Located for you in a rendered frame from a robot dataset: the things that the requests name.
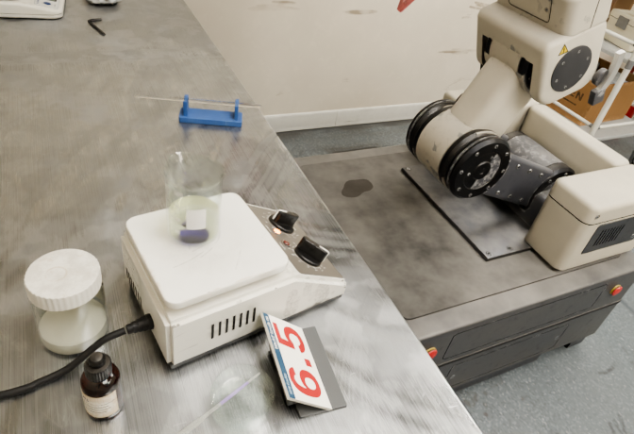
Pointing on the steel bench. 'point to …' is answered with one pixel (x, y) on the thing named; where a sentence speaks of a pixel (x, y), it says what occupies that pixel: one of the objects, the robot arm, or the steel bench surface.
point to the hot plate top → (185, 268)
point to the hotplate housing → (222, 308)
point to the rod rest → (210, 116)
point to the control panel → (293, 245)
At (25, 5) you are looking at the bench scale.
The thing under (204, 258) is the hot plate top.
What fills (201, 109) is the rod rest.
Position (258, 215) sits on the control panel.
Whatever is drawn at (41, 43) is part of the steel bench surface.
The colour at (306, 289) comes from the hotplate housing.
